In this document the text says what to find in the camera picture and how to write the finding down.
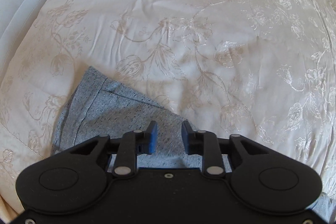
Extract grey speckled pants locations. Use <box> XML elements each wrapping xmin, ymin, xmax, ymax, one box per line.
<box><xmin>51</xmin><ymin>65</ymin><xmax>336</xmax><ymax>223</ymax></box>

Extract cream embroidered bedspread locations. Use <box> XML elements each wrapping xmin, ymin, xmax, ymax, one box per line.
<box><xmin>1</xmin><ymin>0</ymin><xmax>335</xmax><ymax>219</ymax></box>

